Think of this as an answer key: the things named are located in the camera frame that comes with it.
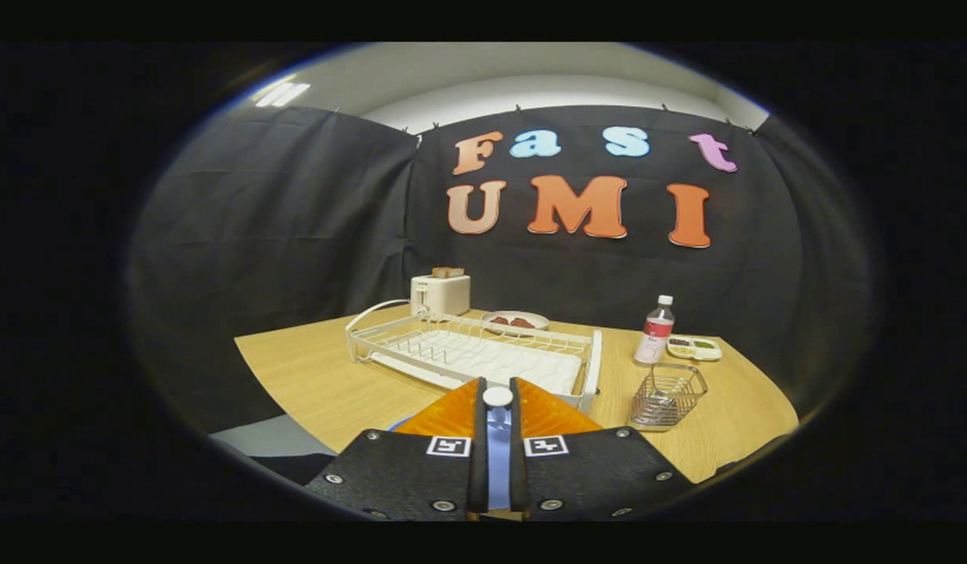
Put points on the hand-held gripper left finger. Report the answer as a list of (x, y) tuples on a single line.
[(478, 470)]

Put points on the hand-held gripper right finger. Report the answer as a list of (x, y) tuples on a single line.
[(517, 470)]

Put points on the beige oval plate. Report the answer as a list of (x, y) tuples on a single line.
[(540, 319)]

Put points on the white wavy drain tray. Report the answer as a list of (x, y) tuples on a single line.
[(515, 364)]

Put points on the white toaster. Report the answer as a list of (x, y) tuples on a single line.
[(448, 296)]

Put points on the clear bottle with red label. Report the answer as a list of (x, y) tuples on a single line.
[(654, 341)]

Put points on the toast slice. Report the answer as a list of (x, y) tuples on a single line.
[(448, 272)]

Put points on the white divided snack tray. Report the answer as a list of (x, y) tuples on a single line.
[(711, 354)]

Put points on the black backdrop cloth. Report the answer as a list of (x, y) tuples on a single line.
[(295, 235)]

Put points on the narrow ceiling light strip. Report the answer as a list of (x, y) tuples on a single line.
[(282, 94)]

